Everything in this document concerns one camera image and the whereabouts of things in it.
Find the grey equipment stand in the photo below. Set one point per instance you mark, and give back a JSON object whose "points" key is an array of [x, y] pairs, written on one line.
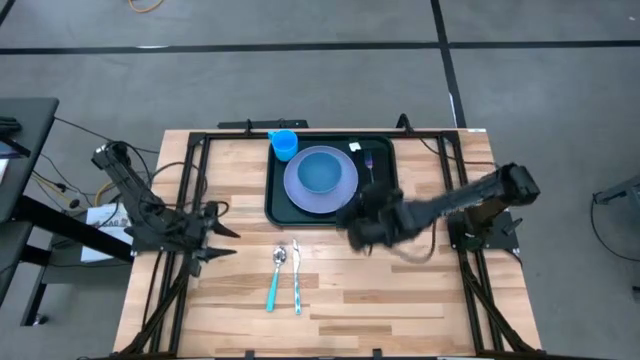
{"points": [[625, 192]]}

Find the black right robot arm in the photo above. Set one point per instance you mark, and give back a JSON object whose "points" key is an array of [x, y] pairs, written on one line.
{"points": [[475, 192]]}

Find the blue bowl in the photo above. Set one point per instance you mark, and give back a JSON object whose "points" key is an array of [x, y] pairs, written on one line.
{"points": [[320, 172]]}

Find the black desk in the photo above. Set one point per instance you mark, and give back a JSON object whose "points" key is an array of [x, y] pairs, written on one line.
{"points": [[25, 150]]}

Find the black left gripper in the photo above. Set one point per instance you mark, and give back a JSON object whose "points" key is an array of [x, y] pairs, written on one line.
{"points": [[195, 230]]}

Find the black bar-shaped device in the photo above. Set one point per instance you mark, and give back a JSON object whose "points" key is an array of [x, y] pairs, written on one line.
{"points": [[265, 124]]}

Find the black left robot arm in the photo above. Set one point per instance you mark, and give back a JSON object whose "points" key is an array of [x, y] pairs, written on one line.
{"points": [[130, 185]]}

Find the blue plastic cup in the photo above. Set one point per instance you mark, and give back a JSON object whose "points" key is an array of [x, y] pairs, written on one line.
{"points": [[284, 145]]}

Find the white paper sheet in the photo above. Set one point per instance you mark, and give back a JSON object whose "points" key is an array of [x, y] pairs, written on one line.
{"points": [[102, 220]]}

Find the iridescent fork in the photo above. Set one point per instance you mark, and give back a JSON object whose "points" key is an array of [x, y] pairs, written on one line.
{"points": [[369, 162]]}

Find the lilac round plate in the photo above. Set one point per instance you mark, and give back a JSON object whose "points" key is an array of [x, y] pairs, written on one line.
{"points": [[320, 202]]}

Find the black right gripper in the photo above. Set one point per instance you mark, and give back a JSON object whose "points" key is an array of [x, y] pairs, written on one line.
{"points": [[380, 215]]}

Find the black clamp hook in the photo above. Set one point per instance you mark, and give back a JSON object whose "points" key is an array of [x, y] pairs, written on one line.
{"points": [[404, 122]]}

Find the black plastic tray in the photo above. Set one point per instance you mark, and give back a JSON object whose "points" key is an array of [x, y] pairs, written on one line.
{"points": [[275, 200]]}

